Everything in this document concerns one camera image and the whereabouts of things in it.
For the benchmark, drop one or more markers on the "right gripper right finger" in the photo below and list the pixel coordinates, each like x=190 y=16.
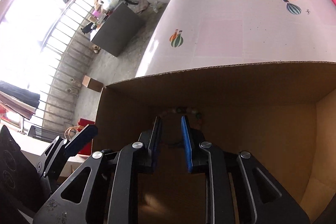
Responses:
x=239 y=189

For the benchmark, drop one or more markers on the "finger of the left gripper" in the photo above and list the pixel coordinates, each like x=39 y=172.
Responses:
x=75 y=145

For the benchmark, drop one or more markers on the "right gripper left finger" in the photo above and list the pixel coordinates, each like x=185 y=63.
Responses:
x=104 y=189

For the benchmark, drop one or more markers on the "red bag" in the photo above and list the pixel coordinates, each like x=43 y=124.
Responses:
x=87 y=143

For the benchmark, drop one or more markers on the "small cardboard box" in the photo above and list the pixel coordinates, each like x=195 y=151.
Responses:
x=92 y=84

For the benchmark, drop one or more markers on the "metal balcony railing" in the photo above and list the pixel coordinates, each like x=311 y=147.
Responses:
x=67 y=54

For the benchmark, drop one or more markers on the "brown cardboard box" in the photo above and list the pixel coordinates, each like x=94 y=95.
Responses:
x=282 y=113

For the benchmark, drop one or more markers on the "dark grey cabinet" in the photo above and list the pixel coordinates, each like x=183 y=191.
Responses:
x=118 y=29

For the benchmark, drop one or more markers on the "pink balloon print bedsheet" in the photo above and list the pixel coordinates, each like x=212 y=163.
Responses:
x=205 y=33

